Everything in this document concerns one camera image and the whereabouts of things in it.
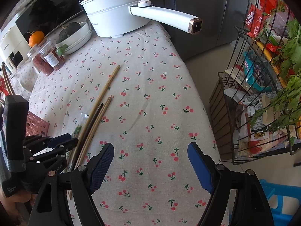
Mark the orange fruit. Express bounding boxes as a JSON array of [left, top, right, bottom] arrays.
[[29, 31, 45, 48]]

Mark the person's left hand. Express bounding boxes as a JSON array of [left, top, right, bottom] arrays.
[[0, 189, 32, 226]]

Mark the cherry print tablecloth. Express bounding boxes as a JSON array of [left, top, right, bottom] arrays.
[[28, 20, 230, 226]]

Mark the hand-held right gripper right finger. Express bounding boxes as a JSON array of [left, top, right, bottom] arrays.
[[187, 142, 275, 226]]

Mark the goji berry plastic jar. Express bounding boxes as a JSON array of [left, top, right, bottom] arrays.
[[26, 45, 54, 76]]

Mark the red snack packet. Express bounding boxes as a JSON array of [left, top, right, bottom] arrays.
[[244, 3, 265, 33]]

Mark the black wire rack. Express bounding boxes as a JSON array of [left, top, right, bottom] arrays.
[[209, 25, 301, 165]]

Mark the white ceramic dish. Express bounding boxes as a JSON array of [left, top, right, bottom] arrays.
[[55, 21, 93, 56]]

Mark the pink perforated utensil holder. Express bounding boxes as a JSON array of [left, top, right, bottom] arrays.
[[25, 112, 50, 137]]

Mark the labelled red spice jar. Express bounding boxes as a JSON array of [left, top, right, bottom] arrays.
[[39, 39, 66, 71]]

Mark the pile of food packets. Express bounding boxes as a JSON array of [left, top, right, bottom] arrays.
[[223, 0, 301, 158]]

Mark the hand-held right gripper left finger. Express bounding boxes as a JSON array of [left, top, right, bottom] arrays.
[[28, 142, 115, 226]]

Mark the bunch of green vegetables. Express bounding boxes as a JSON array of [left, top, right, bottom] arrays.
[[249, 19, 301, 134]]

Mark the black microwave oven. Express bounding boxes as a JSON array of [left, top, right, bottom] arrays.
[[15, 0, 90, 37]]

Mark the tan bamboo chopstick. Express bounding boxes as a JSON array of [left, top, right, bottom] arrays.
[[71, 65, 121, 146]]

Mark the small flower print cloth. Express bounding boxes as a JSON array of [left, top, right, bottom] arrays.
[[8, 62, 39, 95]]

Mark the grey refrigerator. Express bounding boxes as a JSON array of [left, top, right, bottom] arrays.
[[162, 0, 253, 60]]

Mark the blue plastic stool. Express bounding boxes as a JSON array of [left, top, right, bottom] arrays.
[[229, 179, 299, 226]]

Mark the white electric cooking pot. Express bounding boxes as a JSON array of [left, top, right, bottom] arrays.
[[80, 0, 203, 38]]

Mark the bundle of wooden chopsticks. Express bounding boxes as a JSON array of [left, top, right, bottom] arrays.
[[66, 96, 113, 200]]

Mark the dark green squash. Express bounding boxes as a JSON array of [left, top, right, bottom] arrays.
[[58, 22, 81, 42]]

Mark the white air fryer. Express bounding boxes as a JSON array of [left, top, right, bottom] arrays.
[[0, 25, 32, 72]]

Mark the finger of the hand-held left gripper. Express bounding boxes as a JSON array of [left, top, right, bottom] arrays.
[[24, 133, 71, 156], [33, 138, 79, 173]]

